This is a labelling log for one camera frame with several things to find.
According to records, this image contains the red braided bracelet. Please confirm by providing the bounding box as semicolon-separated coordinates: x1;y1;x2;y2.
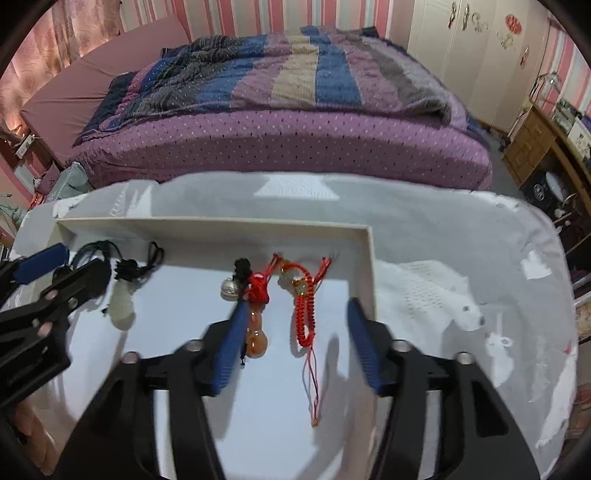
277;256;333;428

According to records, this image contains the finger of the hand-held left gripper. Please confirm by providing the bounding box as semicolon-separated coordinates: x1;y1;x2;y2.
0;244;71;301
0;258;112;344

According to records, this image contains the grey printed blanket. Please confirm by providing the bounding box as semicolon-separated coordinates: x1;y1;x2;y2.
9;171;580;467

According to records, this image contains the pink curtain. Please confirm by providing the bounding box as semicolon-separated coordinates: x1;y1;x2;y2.
0;0;123;134

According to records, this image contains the striped purple blue quilt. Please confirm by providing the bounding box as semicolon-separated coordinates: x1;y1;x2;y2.
74;25;469;146

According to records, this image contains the jade pendant with black cord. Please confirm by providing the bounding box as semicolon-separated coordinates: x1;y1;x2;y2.
102;241;166;330

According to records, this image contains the cream wardrobe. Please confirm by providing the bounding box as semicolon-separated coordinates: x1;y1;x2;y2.
409;0;550;134

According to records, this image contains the white shallow tray box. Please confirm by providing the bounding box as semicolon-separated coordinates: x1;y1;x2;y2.
55;217;379;480

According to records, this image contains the red knot gourd charm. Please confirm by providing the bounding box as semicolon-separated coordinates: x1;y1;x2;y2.
240;253;283;367

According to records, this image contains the silver bell charm black cord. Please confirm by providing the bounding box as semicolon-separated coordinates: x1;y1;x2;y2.
218;257;252;302

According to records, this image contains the wooden desk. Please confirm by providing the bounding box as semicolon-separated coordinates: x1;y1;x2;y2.
501;104;591;241

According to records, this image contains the purple dotted bedsheet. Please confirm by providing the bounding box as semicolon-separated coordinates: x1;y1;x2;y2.
67;108;492;190

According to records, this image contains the person's left hand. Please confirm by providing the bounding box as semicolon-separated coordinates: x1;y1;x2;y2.
7;401;61;464

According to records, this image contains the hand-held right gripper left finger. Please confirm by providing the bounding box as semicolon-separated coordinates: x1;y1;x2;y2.
60;304;251;480

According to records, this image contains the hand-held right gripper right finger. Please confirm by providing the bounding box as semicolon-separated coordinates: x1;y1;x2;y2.
346;298;541;480

